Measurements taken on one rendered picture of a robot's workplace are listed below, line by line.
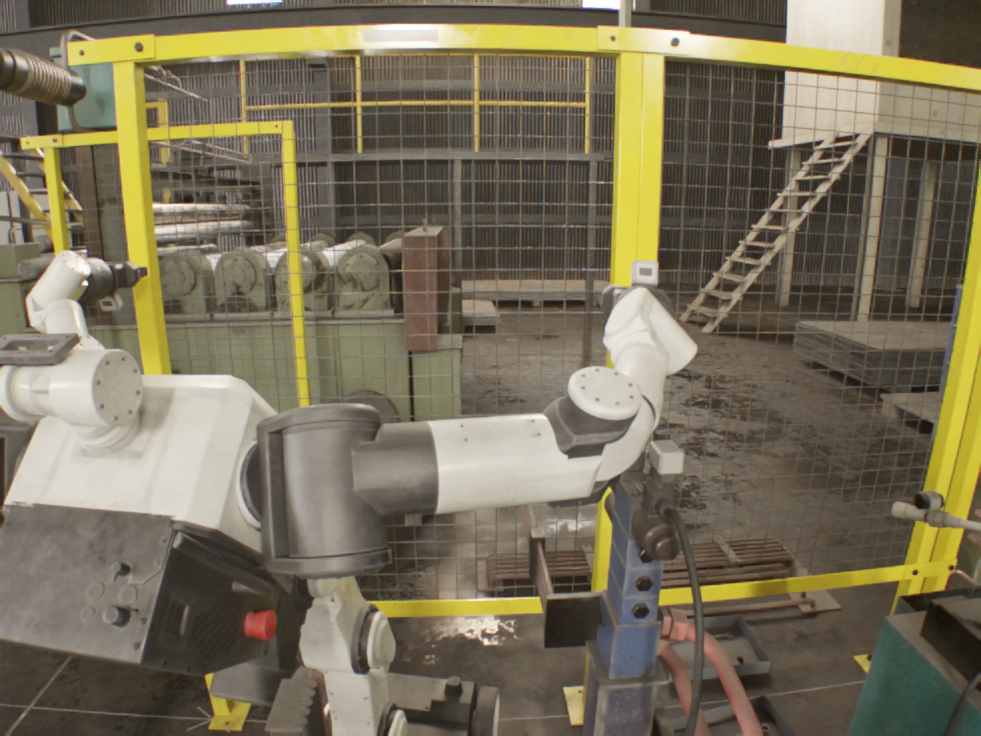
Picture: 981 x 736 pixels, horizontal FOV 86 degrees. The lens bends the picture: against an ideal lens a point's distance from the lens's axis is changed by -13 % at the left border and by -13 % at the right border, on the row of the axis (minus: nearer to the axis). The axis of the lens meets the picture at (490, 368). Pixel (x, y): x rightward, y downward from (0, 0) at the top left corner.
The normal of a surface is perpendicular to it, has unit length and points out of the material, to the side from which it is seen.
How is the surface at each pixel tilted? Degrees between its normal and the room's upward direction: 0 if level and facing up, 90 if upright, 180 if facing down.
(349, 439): 64
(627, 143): 90
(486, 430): 23
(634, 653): 90
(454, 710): 45
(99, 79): 90
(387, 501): 101
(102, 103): 90
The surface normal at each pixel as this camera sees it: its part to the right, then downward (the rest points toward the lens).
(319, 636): -0.11, 0.62
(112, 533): -0.08, -0.54
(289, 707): 0.00, -0.97
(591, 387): 0.14, -0.79
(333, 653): -0.12, 0.40
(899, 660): -1.00, 0.01
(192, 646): 1.00, 0.00
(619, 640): 0.06, 0.26
